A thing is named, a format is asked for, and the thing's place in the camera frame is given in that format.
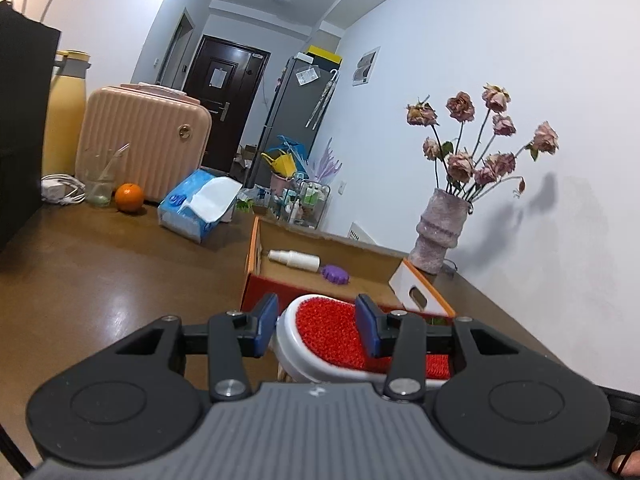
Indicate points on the purple gear-shaped lid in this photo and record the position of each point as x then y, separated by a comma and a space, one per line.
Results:
336, 274

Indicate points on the blue and yellow bags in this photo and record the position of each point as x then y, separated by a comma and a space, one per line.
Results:
285, 157

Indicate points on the white wall heater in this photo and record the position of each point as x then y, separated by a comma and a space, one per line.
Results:
361, 235

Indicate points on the green and white plastic bag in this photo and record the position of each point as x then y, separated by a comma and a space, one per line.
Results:
246, 203

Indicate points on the red and white lint brush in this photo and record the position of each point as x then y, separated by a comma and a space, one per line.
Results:
325, 330

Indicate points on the orange fruit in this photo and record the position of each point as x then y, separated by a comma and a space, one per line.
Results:
129, 198

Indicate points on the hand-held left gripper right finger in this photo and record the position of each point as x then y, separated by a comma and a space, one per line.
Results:
367, 330

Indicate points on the grey refrigerator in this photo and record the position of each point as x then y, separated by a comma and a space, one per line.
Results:
290, 110

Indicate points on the pink ribbed suitcase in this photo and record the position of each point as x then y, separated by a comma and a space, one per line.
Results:
145, 135

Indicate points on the dried pink rose bouquet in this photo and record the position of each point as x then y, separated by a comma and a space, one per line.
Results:
460, 162

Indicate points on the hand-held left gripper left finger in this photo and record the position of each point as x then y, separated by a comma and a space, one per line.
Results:
265, 325

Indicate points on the clear glass cup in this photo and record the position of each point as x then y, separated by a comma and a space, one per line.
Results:
97, 180

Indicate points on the orange cardboard box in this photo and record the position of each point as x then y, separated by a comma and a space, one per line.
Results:
350, 255

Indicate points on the cardboard box on floor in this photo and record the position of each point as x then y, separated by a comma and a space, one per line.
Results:
245, 157

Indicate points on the hanging folded umbrella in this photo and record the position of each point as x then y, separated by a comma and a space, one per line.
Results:
322, 100

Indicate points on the blue tissue pack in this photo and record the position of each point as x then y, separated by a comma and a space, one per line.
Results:
195, 205

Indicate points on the purple wall sticker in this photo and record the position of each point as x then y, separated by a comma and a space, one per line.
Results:
327, 162

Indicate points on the papers on refrigerator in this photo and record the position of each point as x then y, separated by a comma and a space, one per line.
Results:
306, 75

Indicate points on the white spray bottle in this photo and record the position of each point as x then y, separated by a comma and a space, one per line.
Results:
295, 260

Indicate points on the dark brown entrance door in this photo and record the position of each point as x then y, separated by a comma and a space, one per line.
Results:
220, 110

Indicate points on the yellow box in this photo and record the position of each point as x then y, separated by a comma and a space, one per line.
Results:
325, 55

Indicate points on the green striped round object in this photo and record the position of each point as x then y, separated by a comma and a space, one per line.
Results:
437, 321

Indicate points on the pink bucket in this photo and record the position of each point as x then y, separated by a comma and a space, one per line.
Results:
280, 182

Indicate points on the grey interior door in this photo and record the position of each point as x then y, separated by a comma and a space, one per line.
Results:
177, 50

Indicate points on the wall panel box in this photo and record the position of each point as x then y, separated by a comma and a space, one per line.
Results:
365, 66

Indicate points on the person's foot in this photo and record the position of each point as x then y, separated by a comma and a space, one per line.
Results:
627, 466

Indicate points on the pink textured vase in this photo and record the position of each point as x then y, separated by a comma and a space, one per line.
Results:
440, 230

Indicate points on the yellow thermos jug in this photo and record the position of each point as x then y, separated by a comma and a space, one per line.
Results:
62, 120

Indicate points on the black paper bag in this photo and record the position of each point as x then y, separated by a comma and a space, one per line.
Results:
22, 135

